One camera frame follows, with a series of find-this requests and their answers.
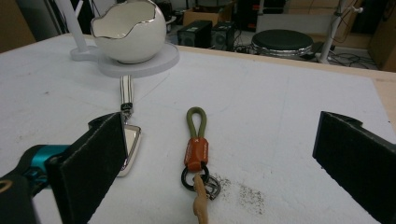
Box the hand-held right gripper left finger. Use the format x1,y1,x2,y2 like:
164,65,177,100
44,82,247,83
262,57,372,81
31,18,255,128
45,111,129,224

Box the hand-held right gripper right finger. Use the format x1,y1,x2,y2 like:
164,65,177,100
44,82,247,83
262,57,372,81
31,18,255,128
312,110,396,224

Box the striped strap keychain white pendant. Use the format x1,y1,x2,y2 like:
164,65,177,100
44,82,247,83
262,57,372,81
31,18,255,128
116,74,143,178

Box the olive loop keychain orange leather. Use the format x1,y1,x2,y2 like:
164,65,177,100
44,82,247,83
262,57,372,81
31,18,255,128
180,106,222,224

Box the white table mat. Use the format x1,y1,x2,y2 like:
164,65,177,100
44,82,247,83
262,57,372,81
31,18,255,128
0,33,396,224

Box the large cardboard box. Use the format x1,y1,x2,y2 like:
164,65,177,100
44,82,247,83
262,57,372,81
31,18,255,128
368,8,396,73

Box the white rolling stand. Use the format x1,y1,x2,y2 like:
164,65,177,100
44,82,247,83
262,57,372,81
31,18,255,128
317,0,365,64

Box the white eggshell-shaped bowl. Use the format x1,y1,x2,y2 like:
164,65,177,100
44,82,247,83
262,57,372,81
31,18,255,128
90,0,167,64

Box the black round stool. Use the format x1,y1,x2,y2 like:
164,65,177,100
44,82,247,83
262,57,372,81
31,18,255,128
251,29,315,59

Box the black computer tower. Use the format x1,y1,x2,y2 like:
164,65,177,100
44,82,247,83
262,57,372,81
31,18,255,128
177,20,214,49
211,21,236,52

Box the open cardboard box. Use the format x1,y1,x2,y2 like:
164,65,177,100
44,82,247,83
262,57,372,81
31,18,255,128
182,3,234,27

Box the black floor cables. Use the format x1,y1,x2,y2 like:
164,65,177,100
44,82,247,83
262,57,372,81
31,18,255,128
330,50,379,70

